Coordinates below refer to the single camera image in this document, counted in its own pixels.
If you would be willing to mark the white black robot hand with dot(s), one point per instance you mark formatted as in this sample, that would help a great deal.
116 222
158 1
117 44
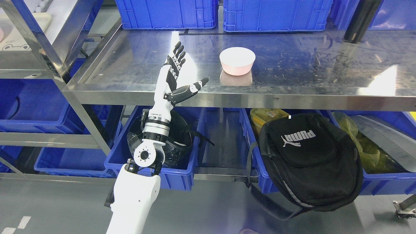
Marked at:
167 94

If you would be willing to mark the pink ikea bowl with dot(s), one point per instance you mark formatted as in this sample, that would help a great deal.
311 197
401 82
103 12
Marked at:
237 60

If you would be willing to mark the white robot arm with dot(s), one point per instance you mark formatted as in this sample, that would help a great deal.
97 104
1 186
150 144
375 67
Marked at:
138 183

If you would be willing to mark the stainless steel shelf rack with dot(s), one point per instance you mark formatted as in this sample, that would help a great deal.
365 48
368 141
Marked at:
55 62

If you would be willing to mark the blue bin left shelf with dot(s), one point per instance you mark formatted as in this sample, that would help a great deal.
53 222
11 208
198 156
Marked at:
36 106

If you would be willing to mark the black motorcycle helmet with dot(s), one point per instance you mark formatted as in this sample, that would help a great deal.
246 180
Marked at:
177 145

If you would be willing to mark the blue bin holding helmet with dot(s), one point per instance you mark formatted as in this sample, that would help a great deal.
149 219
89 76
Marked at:
171 178

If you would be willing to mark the blue crate top left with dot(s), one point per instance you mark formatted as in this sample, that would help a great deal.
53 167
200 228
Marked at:
168 14

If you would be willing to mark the blue crate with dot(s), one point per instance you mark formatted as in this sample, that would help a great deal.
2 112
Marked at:
275 15
168 14

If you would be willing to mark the yellow lidded container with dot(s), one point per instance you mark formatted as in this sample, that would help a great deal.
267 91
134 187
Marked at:
260 116

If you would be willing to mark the blue crate top right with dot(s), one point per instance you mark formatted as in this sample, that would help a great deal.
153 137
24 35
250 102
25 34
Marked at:
275 15

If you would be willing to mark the black puma backpack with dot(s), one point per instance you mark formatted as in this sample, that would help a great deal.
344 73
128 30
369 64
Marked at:
314 164

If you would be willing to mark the cream bear tray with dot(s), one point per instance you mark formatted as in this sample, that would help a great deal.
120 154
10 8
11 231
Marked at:
12 40

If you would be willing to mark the yellow green plastic bag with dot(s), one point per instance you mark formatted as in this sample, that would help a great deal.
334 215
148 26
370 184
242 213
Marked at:
369 152

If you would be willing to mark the blue bin holding backpack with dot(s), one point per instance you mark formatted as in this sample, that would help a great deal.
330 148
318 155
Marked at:
373 184

